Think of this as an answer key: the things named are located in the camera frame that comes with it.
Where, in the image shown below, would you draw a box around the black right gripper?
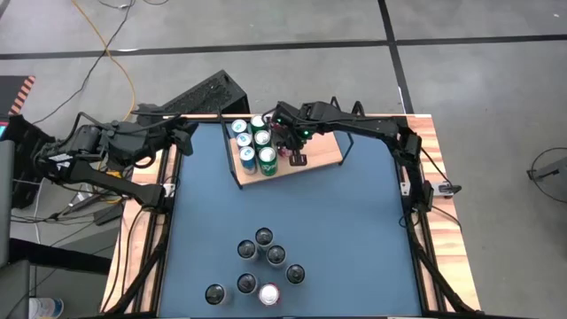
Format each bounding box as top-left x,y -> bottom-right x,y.
271,100 -> 323,167

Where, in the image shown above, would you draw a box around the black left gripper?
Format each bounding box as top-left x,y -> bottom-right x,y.
154,115 -> 199,157

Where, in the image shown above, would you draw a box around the black-lidded Celsius can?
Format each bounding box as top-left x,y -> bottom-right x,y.
254,226 -> 275,249
204,282 -> 231,306
236,239 -> 260,263
237,274 -> 260,297

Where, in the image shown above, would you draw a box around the Celsius Tropical Vibe can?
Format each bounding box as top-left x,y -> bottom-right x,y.
266,245 -> 288,268

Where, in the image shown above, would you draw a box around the Celsius Arctic Vibe can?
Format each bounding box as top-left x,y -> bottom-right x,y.
285,263 -> 307,285

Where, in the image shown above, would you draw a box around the small grey box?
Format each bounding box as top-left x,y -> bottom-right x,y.
431,181 -> 462,197

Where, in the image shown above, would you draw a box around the black crate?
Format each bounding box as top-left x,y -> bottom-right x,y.
0,113 -> 58,209

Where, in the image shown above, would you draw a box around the black panel orange hazard stripes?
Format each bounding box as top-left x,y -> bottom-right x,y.
0,74 -> 36,117

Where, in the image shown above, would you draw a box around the grey cabinet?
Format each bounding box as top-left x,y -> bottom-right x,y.
0,139 -> 17,267

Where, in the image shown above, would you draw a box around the white blue object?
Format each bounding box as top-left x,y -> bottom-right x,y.
28,297 -> 66,319

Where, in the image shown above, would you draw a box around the black stand base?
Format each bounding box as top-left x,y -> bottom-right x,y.
525,146 -> 567,205

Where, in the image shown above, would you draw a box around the black table frame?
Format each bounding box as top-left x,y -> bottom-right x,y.
132,114 -> 444,318

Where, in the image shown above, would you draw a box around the wooden shelf black wire frame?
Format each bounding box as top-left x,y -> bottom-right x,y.
216,96 -> 367,191

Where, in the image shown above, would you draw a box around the yellow floor cable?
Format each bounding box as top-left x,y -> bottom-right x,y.
70,0 -> 137,178

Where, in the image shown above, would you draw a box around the black floor cable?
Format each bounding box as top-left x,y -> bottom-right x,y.
31,0 -> 172,125

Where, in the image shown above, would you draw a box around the black cable sleeve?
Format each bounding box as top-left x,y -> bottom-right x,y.
100,207 -> 174,316
405,216 -> 479,316

